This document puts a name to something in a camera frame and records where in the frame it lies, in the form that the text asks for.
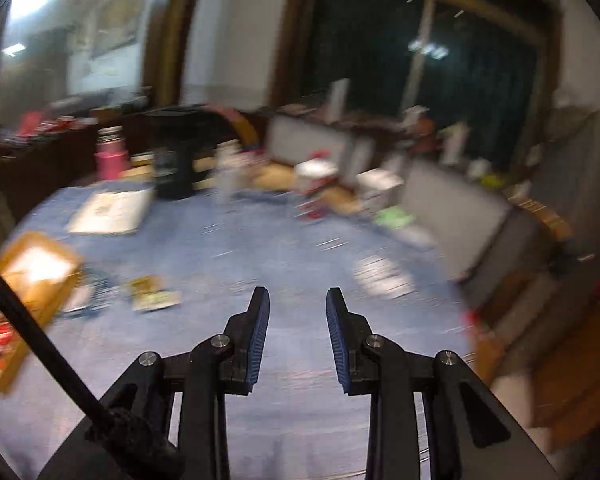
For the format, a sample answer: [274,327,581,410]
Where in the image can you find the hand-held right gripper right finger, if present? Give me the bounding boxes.
[325,287,563,480]

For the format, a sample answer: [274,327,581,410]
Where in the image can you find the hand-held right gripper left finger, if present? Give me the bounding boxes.
[37,286,272,480]

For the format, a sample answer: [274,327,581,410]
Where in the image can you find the gold cardboard box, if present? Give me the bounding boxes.
[0,231,84,392]

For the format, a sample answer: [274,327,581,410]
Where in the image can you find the blue checked tablecloth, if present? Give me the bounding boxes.
[0,180,481,480]

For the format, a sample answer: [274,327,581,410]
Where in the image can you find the beige biscuit packet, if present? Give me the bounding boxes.
[131,291,182,312]

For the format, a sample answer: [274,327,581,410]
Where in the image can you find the gold snack packet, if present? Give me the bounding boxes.
[129,276,162,297]

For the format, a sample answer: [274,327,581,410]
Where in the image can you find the white liquor bottle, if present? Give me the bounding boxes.
[294,159,339,222]

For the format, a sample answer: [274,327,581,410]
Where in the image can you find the white printed mug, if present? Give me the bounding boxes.
[356,168,404,212]

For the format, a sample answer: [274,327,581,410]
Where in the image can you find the clear spray bottle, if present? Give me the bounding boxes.
[214,141,247,204]

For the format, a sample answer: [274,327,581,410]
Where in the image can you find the white notebook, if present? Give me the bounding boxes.
[68,189,154,236]

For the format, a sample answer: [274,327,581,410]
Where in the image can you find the black electric kettle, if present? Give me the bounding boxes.
[144,109,217,201]

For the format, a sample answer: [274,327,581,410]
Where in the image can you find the wooden chair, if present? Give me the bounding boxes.
[209,104,259,152]
[509,196,574,242]

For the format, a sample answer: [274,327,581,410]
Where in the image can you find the pink water bottle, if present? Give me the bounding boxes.
[94,126,130,181]

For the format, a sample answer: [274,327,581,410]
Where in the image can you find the red and white snack packet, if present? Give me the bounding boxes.
[0,321,22,362]

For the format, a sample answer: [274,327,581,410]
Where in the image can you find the dark wooden sideboard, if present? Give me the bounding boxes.
[0,109,152,197]

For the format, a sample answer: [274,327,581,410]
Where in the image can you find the dark window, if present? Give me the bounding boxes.
[274,0,562,172]

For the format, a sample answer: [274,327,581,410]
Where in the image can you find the black cable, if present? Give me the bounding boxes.
[0,255,187,480]

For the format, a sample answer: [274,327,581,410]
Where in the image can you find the wall poster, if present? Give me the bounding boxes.
[91,0,147,62]

